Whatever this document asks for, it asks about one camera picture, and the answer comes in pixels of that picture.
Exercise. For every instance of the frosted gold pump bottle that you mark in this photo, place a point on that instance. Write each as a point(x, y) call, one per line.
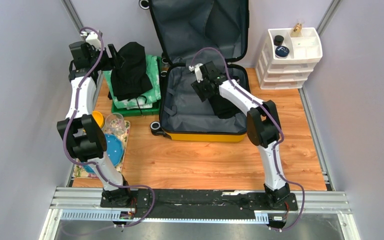
point(296, 30)

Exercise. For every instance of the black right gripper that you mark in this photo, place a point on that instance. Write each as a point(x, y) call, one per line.
point(203, 94)

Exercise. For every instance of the black garment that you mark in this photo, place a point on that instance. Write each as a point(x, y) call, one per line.
point(129, 77)
point(225, 109)

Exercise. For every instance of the small black jar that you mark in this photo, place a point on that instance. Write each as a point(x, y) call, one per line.
point(278, 40)

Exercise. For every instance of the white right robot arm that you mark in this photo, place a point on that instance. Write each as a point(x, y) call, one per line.
point(262, 123)

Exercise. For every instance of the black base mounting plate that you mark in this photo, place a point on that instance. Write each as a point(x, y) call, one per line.
point(195, 204)

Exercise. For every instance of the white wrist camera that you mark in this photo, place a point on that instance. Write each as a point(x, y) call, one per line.
point(93, 38)
point(196, 70)

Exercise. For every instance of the aluminium frame rail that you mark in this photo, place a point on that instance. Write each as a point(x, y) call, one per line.
point(82, 204)

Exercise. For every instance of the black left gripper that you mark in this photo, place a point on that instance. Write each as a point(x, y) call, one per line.
point(116, 62)

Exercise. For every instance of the white towel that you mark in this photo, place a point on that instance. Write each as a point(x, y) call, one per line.
point(134, 105)

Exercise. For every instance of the green plastic tray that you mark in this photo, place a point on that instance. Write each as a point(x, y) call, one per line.
point(139, 112)

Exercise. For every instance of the blue round cream jar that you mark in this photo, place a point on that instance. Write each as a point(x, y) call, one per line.
point(282, 52)

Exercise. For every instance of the white plastic drawer organizer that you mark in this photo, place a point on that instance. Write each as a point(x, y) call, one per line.
point(292, 72)

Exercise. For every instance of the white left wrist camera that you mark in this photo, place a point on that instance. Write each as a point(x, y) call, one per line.
point(93, 38)

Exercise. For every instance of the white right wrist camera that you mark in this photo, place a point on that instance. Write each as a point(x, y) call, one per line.
point(196, 70)

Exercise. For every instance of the blue polka dot plate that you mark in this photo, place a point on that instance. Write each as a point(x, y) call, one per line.
point(115, 149)

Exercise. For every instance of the yellow bowl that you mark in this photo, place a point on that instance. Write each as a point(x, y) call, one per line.
point(99, 118)

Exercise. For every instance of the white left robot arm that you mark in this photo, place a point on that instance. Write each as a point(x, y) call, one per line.
point(84, 141)

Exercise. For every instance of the clear plastic cup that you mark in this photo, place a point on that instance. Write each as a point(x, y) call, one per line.
point(116, 124)

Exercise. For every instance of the floral placemat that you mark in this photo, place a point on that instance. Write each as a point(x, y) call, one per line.
point(86, 172)

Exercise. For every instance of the yellow Pikachu hard-shell suitcase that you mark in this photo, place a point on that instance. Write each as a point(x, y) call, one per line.
point(192, 32)

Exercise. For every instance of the green garment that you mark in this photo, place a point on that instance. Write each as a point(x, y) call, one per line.
point(150, 96)

